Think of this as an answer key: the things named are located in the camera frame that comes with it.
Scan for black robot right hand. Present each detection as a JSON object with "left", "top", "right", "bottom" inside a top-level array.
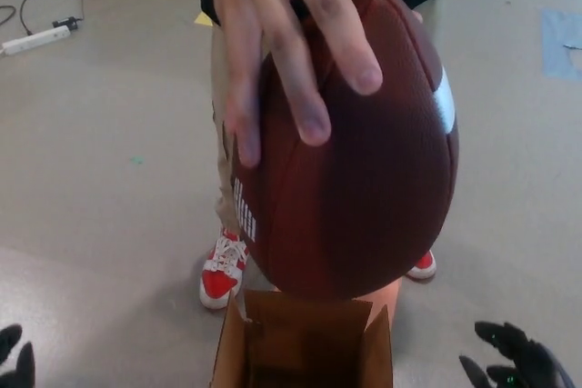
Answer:
[{"left": 457, "top": 320, "right": 577, "bottom": 388}]

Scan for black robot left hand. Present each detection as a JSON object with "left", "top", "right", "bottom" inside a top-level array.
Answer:
[{"left": 0, "top": 323, "right": 36, "bottom": 388}]

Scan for person's bare hand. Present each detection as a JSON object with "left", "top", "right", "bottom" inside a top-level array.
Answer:
[{"left": 211, "top": 0, "right": 384, "bottom": 168}]

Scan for brown american football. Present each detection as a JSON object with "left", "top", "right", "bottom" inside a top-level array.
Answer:
[{"left": 229, "top": 0, "right": 460, "bottom": 302}]

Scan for beige trouser leg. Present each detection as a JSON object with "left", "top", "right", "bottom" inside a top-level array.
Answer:
[{"left": 206, "top": 19, "right": 240, "bottom": 235}]

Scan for red and white sneaker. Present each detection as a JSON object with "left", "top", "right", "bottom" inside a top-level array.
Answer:
[
  {"left": 406, "top": 249, "right": 437, "bottom": 282},
  {"left": 198, "top": 229, "right": 250, "bottom": 312}
]

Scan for brown cardboard box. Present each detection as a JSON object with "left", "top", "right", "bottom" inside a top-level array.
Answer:
[{"left": 210, "top": 289, "right": 395, "bottom": 388}]

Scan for white power strip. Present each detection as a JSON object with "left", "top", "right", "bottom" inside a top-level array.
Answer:
[{"left": 0, "top": 26, "right": 71, "bottom": 57}]

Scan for blue tape patch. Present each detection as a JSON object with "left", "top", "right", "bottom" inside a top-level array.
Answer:
[{"left": 540, "top": 7, "right": 582, "bottom": 83}]

